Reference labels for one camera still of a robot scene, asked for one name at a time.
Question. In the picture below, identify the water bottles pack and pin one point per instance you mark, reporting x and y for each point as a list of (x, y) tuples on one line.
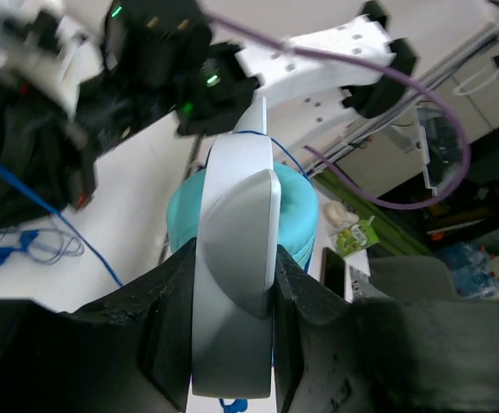
[(475, 271)]

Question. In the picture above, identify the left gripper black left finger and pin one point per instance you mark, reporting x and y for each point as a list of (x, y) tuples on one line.
[(129, 351)]

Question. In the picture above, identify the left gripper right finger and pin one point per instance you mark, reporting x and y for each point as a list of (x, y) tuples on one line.
[(380, 355)]

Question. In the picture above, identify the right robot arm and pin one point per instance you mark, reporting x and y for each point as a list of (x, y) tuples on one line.
[(158, 58)]

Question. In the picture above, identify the green juice carton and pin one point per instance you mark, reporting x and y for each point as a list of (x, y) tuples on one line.
[(356, 238)]

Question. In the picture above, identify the teal cat ear headphones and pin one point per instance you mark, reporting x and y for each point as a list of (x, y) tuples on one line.
[(234, 209)]

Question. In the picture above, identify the black smartphone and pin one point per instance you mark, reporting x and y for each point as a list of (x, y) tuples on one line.
[(333, 272)]

